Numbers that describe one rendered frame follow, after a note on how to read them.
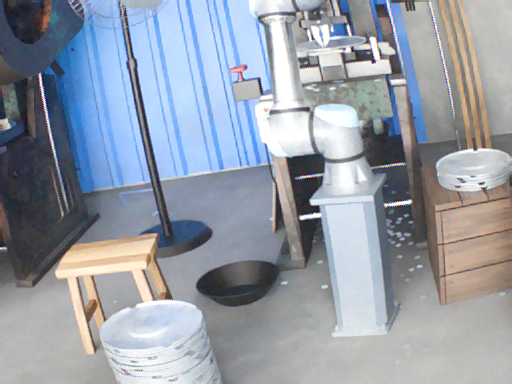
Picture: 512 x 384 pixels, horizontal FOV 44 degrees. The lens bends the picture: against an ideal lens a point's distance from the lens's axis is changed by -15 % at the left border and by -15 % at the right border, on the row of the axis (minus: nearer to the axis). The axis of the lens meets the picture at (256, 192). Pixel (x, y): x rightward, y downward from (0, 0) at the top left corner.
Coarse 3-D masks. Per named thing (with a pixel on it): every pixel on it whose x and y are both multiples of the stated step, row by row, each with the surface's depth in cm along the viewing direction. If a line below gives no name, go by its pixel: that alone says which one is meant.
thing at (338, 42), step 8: (312, 40) 272; (336, 40) 262; (344, 40) 263; (352, 40) 260; (360, 40) 257; (304, 48) 258; (312, 48) 255; (320, 48) 252; (328, 48) 247; (336, 48) 245
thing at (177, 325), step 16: (144, 304) 194; (160, 304) 193; (176, 304) 192; (112, 320) 187; (128, 320) 186; (144, 320) 183; (160, 320) 182; (176, 320) 182; (192, 320) 181; (112, 336) 177; (128, 336) 176; (144, 336) 175; (160, 336) 174; (176, 336) 173
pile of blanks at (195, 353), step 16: (192, 336) 174; (208, 336) 182; (112, 352) 172; (128, 352) 169; (144, 352) 168; (160, 352) 168; (176, 352) 169; (192, 352) 174; (208, 352) 181; (112, 368) 177; (128, 368) 170; (144, 368) 168; (160, 368) 169; (176, 368) 170; (192, 368) 173; (208, 368) 178
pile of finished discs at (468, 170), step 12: (456, 156) 230; (468, 156) 227; (480, 156) 223; (492, 156) 222; (504, 156) 219; (444, 168) 221; (456, 168) 218; (468, 168) 215; (480, 168) 213; (492, 168) 210; (504, 168) 207; (444, 180) 217; (456, 180) 212; (468, 180) 208; (480, 180) 206; (492, 180) 206; (504, 180) 208
